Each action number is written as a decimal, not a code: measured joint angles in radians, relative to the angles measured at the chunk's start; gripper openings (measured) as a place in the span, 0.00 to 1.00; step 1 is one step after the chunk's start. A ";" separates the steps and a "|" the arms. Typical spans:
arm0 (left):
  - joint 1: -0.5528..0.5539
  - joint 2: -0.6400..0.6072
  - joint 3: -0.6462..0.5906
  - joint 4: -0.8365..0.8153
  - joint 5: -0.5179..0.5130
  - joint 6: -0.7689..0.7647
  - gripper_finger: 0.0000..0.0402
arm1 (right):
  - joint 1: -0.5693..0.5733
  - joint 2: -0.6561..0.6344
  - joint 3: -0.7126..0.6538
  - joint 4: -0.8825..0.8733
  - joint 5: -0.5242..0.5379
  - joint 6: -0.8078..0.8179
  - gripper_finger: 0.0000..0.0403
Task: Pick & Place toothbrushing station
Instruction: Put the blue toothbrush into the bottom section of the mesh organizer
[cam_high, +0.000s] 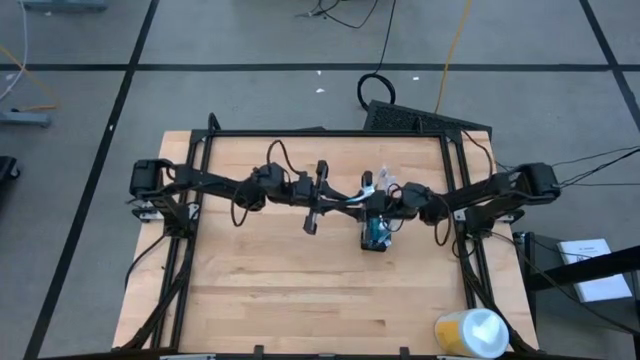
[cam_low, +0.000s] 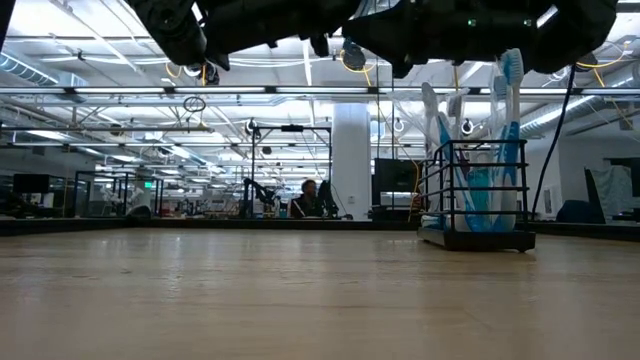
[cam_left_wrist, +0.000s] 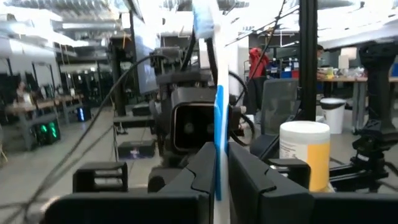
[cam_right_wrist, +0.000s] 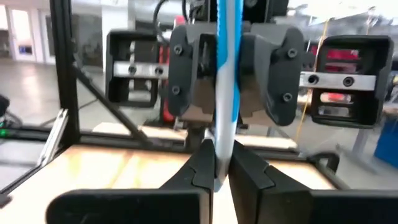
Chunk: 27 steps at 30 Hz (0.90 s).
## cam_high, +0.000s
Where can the black mesh computer case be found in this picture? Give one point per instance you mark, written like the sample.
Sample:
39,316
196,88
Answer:
400,117

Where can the black aluminium table frame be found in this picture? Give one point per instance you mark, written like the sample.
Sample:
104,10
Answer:
350,133

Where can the black floor object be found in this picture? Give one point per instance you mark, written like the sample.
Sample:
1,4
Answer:
6,170

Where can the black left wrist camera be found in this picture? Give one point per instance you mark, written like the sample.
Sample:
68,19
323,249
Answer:
270,176

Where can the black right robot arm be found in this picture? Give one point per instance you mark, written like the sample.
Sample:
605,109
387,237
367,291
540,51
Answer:
490,192

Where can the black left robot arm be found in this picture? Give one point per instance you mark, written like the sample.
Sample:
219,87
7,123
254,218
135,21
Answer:
210,181

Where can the white booklet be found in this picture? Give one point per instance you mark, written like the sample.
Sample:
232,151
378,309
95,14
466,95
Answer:
607,291

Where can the black side stand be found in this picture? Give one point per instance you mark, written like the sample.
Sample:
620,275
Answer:
575,270

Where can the grey table foot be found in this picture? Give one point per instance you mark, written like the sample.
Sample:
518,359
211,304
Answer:
25,119
65,5

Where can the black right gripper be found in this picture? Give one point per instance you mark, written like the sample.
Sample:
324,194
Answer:
382,205

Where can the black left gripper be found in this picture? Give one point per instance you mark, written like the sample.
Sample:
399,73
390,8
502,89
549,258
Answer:
305,190

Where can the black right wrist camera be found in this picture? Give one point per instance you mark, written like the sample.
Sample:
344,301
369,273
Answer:
417,195

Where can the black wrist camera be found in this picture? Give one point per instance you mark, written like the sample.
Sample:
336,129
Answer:
270,176
417,195

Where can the yellow canister white lid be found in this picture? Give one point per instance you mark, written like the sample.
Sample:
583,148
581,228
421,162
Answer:
472,332

